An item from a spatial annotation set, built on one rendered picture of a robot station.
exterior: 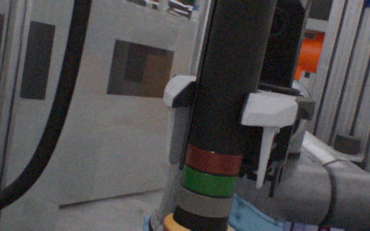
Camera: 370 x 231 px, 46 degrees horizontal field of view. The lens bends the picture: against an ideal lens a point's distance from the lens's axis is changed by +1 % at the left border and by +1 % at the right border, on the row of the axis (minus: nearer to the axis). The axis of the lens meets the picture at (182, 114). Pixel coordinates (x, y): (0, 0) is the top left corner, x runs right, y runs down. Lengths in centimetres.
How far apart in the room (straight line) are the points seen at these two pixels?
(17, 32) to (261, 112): 85
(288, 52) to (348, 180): 25
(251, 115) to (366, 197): 36
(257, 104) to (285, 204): 30
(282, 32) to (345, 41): 88
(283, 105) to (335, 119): 98
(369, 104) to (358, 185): 65
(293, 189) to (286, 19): 24
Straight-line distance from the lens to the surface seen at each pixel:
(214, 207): 25
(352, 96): 121
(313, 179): 54
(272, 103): 25
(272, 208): 52
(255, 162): 32
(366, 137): 121
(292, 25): 34
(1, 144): 107
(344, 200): 55
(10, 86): 105
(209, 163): 25
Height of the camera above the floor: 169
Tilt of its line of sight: 8 degrees down
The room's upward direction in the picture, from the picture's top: 11 degrees clockwise
